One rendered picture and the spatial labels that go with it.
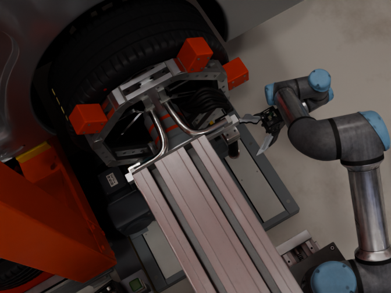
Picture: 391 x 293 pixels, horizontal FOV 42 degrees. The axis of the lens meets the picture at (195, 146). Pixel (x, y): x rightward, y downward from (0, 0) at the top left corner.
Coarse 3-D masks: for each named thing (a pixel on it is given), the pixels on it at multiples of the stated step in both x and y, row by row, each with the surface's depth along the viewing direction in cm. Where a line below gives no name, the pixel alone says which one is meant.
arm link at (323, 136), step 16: (288, 80) 172; (272, 96) 170; (288, 96) 160; (288, 112) 152; (304, 112) 148; (288, 128) 144; (304, 128) 137; (320, 128) 134; (304, 144) 136; (320, 144) 133
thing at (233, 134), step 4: (224, 116) 173; (216, 120) 173; (232, 128) 171; (236, 128) 171; (228, 132) 171; (232, 132) 170; (236, 132) 170; (224, 136) 171; (228, 136) 170; (232, 136) 170; (236, 136) 171; (228, 140) 170; (232, 140) 172; (236, 140) 174; (228, 144) 173
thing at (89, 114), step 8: (80, 104) 162; (88, 104) 164; (96, 104) 166; (72, 112) 163; (80, 112) 160; (88, 112) 162; (96, 112) 163; (72, 120) 163; (80, 120) 160; (88, 120) 159; (96, 120) 161; (104, 120) 163; (80, 128) 160; (88, 128) 162; (96, 128) 165
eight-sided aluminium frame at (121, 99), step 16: (176, 64) 163; (208, 64) 175; (144, 80) 163; (160, 80) 161; (176, 80) 164; (224, 80) 182; (112, 96) 162; (128, 96) 161; (144, 96) 163; (112, 112) 163; (208, 112) 201; (96, 144) 173; (144, 144) 207; (112, 160) 191; (128, 160) 198
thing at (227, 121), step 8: (160, 96) 167; (168, 96) 170; (168, 104) 170; (168, 112) 170; (176, 112) 169; (176, 120) 168; (224, 120) 165; (184, 128) 166; (192, 128) 166; (208, 128) 165; (216, 128) 165; (192, 136) 166
